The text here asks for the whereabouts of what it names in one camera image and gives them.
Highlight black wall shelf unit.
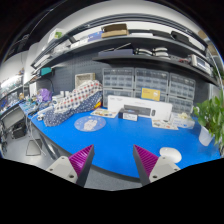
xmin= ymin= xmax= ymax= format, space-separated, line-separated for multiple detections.
xmin=31 ymin=13 xmax=219 ymax=85

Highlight blue desk mat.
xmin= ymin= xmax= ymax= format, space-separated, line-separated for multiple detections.
xmin=32 ymin=112 xmax=220 ymax=178

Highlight checkered and dotted cloth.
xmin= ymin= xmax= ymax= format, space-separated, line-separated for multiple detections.
xmin=43 ymin=80 xmax=103 ymax=127

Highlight flat picture card right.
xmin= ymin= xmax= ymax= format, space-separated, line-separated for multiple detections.
xmin=152 ymin=119 xmax=178 ymax=130

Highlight teal box on shelf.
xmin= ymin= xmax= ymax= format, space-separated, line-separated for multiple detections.
xmin=40 ymin=67 xmax=52 ymax=76

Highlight flat picture card left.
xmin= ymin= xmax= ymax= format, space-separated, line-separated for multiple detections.
xmin=92 ymin=108 xmax=117 ymax=118

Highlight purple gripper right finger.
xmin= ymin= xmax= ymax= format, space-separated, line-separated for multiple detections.
xmin=132 ymin=144 xmax=181 ymax=187

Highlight green potted plant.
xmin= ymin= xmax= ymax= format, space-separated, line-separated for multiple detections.
xmin=193 ymin=90 xmax=224 ymax=153

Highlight flat picture card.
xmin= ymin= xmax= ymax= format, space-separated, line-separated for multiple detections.
xmin=92 ymin=108 xmax=117 ymax=118
xmin=152 ymin=119 xmax=178 ymax=130

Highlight clear plastic container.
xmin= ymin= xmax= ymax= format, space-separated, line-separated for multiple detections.
xmin=170 ymin=112 xmax=195 ymax=129

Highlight white computer mouse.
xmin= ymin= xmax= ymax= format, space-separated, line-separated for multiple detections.
xmin=159 ymin=147 xmax=182 ymax=163

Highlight round light blue coaster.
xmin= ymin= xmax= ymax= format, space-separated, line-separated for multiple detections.
xmin=74 ymin=115 xmax=106 ymax=132

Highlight white plant pot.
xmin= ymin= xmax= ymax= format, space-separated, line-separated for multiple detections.
xmin=199 ymin=126 xmax=213 ymax=146

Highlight cardboard box on shelf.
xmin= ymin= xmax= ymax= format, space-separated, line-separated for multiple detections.
xmin=101 ymin=23 xmax=129 ymax=38

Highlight grey drawer organiser cabinets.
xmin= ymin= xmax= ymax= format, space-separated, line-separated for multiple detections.
xmin=102 ymin=68 xmax=196 ymax=114

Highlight purple plush object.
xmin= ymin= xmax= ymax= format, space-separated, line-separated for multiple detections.
xmin=37 ymin=88 xmax=52 ymax=102

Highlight long white product box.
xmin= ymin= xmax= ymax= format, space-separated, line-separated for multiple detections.
xmin=108 ymin=95 xmax=172 ymax=120

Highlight white framed box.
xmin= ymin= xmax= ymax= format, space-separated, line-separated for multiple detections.
xmin=75 ymin=73 xmax=95 ymax=88

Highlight yellow card box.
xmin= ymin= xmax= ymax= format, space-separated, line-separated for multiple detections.
xmin=141 ymin=88 xmax=160 ymax=101

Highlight small black box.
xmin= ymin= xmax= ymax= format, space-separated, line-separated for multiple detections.
xmin=118 ymin=108 xmax=138 ymax=121

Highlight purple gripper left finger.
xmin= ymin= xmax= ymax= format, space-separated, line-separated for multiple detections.
xmin=46 ymin=144 xmax=96 ymax=188

